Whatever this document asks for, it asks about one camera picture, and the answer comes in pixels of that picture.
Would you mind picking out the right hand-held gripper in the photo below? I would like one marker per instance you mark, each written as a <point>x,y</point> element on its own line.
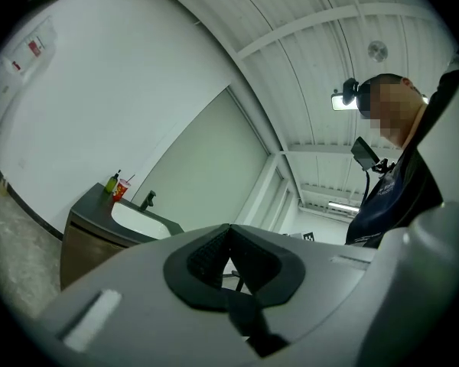
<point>308,237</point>

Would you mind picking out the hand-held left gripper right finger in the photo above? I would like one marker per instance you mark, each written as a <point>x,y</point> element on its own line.
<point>279,273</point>

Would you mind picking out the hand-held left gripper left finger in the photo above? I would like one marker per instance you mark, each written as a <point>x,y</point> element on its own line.
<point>183,273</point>

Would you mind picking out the wooden cabinet door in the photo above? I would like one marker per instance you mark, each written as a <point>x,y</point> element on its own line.
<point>88,258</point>

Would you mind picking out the wooden sink cabinet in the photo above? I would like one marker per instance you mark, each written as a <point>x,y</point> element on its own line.
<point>84,251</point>

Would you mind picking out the long ceiling lamp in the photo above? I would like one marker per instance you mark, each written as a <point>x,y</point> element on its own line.
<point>338,104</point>
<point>344,205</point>

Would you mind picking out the white sink basin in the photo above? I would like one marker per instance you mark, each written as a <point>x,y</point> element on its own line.
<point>137,220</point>

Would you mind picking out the black faucet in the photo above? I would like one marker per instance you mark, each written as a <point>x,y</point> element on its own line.
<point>147,201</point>

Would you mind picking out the black chest-mounted screen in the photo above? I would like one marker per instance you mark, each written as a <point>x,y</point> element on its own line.
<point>363,153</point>

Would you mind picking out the red paper cup with straw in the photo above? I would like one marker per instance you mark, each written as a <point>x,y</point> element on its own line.
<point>120,191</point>

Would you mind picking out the person's dark shirt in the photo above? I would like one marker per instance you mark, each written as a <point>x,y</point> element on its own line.
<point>405,197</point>

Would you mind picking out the dark stone countertop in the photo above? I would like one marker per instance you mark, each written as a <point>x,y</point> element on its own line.
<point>95,208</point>

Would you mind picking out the green soap bottle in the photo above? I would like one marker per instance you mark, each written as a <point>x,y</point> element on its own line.
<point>111,184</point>

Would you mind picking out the person's head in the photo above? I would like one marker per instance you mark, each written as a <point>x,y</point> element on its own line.
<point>394,105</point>

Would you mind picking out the white water dispenser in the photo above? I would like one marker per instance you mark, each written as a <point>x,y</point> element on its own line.
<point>27,56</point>

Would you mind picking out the black head-mounted camera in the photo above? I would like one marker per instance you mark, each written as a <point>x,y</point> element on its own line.
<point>350,88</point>

